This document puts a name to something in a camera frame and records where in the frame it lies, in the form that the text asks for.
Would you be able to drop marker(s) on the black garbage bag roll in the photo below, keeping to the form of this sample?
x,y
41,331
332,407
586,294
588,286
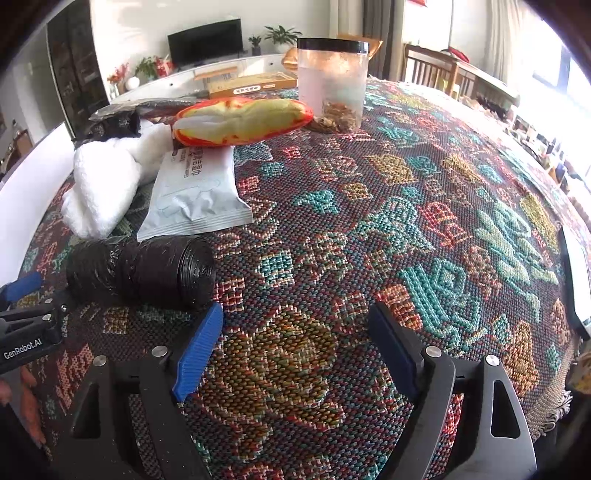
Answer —
x,y
138,272

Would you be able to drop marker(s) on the white fluffy towel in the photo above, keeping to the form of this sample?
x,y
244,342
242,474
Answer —
x,y
101,184

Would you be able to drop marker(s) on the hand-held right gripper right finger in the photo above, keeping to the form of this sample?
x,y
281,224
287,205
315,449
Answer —
x,y
391,351

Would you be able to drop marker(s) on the small green potted plant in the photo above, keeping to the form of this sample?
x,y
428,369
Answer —
x,y
255,45

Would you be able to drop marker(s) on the grey curtain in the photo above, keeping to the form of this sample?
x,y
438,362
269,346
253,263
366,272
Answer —
x,y
383,37

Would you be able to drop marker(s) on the red flower bouquet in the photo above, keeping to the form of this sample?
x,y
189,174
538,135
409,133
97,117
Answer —
x,y
117,76

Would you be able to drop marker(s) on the person's left hand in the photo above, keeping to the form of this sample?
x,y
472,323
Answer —
x,y
32,406

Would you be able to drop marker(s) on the orange yellow plush toy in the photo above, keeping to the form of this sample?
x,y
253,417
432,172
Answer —
x,y
240,121

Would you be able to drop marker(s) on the large green potted plant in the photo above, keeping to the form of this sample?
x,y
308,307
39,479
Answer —
x,y
281,37

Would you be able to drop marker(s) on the colourful woven blanket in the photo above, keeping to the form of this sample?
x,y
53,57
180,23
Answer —
x,y
351,221

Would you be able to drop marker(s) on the leafy plant beside red decoration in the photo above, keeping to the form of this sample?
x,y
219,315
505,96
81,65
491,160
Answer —
x,y
147,67

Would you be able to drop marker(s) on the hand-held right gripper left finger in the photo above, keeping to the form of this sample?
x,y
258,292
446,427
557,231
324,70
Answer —
x,y
199,351

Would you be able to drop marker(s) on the white round vase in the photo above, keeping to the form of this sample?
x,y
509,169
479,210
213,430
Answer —
x,y
133,83

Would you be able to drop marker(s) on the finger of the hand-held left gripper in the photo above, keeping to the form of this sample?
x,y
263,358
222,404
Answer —
x,y
53,308
24,285

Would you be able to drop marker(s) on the white upright board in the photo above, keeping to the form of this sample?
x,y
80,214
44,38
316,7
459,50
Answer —
x,y
32,184

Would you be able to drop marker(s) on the black television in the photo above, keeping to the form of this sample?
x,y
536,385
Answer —
x,y
205,44

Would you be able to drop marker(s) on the grey foil packet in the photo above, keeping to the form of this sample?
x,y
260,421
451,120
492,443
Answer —
x,y
194,194

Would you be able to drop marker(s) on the white low cabinet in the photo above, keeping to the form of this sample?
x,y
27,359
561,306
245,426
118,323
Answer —
x,y
184,83

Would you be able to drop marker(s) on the clear jar with black lid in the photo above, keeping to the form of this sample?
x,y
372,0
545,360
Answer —
x,y
332,83

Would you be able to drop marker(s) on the red cloth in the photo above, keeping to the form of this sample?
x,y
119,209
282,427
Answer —
x,y
458,54

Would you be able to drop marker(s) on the dark glass bookcase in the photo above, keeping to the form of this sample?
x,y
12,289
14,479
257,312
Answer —
x,y
76,69

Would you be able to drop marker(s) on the wooden chair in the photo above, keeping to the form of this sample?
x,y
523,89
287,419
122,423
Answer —
x,y
434,69

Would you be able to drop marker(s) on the clear bag with dark contents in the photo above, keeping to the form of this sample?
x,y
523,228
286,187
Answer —
x,y
138,107

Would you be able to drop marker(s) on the flat cardboard box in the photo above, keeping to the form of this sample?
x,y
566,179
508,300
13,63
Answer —
x,y
249,85

